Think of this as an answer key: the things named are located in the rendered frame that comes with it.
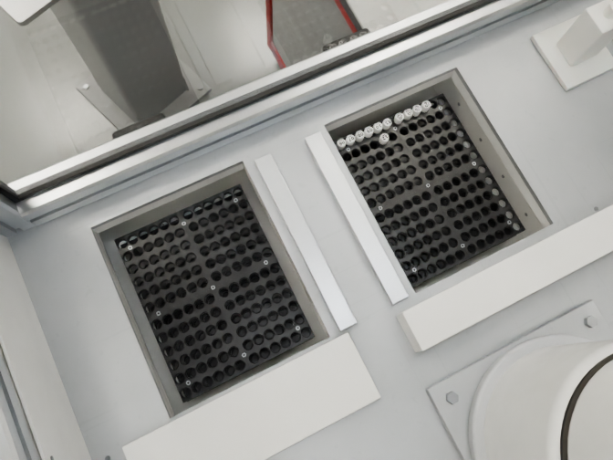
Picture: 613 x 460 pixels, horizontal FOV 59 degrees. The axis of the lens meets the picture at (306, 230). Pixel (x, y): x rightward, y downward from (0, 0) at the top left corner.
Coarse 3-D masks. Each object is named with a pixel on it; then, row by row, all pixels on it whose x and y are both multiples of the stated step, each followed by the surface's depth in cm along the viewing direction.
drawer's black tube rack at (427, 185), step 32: (416, 128) 76; (448, 128) 79; (352, 160) 74; (384, 160) 74; (416, 160) 74; (448, 160) 75; (480, 160) 75; (384, 192) 73; (416, 192) 73; (448, 192) 73; (480, 192) 74; (384, 224) 72; (416, 224) 72; (448, 224) 72; (480, 224) 72; (512, 224) 73; (416, 256) 71; (448, 256) 74
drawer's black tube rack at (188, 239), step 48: (240, 192) 75; (192, 240) 70; (240, 240) 70; (144, 288) 68; (192, 288) 72; (240, 288) 69; (288, 288) 69; (192, 336) 67; (240, 336) 67; (288, 336) 67; (192, 384) 66
